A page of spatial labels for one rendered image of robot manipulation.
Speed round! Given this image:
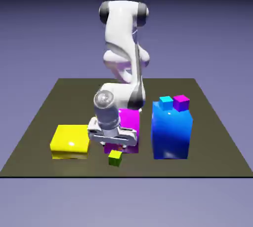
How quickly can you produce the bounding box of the small yellow-green cube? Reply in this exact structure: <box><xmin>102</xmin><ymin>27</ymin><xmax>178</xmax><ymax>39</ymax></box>
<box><xmin>108</xmin><ymin>149</ymin><xmax>123</xmax><ymax>168</ymax></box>

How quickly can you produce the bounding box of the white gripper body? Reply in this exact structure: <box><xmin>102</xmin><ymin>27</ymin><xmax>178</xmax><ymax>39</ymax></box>
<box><xmin>87</xmin><ymin>117</ymin><xmax>138</xmax><ymax>147</ymax></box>

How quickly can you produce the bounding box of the small purple cube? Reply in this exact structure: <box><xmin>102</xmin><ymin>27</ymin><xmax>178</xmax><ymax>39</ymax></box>
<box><xmin>172</xmin><ymin>94</ymin><xmax>190</xmax><ymax>113</ymax></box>

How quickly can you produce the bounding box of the large magenta box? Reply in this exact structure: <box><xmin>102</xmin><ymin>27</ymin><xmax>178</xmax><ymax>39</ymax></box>
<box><xmin>104</xmin><ymin>108</ymin><xmax>140</xmax><ymax>154</ymax></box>

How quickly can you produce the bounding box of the large blue box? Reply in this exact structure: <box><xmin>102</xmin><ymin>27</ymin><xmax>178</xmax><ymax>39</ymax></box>
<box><xmin>151</xmin><ymin>100</ymin><xmax>194</xmax><ymax>160</ymax></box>

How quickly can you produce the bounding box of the small cyan cube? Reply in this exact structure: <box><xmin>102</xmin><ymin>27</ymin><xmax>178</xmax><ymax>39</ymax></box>
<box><xmin>159</xmin><ymin>96</ymin><xmax>174</xmax><ymax>112</ymax></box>

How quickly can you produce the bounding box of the large yellow box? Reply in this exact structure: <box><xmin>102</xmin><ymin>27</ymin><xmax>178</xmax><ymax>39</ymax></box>
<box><xmin>49</xmin><ymin>124</ymin><xmax>90</xmax><ymax>160</ymax></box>

